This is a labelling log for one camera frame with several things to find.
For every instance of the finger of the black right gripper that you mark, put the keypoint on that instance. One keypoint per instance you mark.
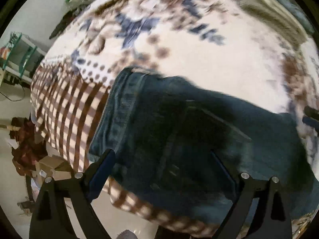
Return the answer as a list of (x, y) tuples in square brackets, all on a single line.
[(309, 111), (311, 122)]

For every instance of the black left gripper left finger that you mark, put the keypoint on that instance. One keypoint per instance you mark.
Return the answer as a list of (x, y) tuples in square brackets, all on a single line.
[(50, 218)]

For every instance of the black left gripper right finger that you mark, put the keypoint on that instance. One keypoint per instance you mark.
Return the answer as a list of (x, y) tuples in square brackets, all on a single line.
[(271, 215)]

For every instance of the dark blue denim jeans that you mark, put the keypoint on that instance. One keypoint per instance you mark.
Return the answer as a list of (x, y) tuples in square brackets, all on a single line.
[(182, 148)]

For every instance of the cardboard box on floor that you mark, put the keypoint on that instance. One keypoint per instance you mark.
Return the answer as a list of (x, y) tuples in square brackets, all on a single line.
[(54, 167)]

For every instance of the red patterned cloth on floor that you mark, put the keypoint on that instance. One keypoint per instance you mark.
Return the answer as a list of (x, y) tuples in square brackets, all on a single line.
[(30, 150)]

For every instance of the folded beige pants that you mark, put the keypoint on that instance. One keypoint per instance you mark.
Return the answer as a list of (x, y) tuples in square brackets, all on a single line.
[(276, 16)]

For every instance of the floral bed blanket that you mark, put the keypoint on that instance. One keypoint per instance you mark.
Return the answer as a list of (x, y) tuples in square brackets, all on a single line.
[(212, 44)]

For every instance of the green white storage rack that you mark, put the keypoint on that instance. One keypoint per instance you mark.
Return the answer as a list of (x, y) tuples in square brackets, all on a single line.
[(20, 57)]

